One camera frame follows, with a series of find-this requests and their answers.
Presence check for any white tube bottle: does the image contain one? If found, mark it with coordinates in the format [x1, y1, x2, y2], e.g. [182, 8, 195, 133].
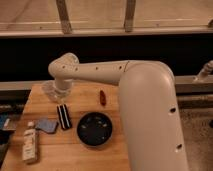
[22, 121, 38, 164]

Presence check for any black white striped eraser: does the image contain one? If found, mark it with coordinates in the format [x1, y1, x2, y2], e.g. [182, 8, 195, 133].
[57, 104, 72, 130]

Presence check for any clear plastic cup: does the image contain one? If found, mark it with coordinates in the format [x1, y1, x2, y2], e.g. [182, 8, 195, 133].
[42, 80, 67, 103]

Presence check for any blue grey cloth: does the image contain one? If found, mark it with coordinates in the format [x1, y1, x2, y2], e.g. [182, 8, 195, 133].
[35, 118, 58, 134]

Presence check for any black round plate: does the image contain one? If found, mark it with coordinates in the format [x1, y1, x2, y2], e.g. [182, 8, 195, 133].
[77, 112, 113, 146]

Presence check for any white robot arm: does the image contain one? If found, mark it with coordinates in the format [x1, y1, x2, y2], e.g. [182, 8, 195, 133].
[48, 53, 189, 171]

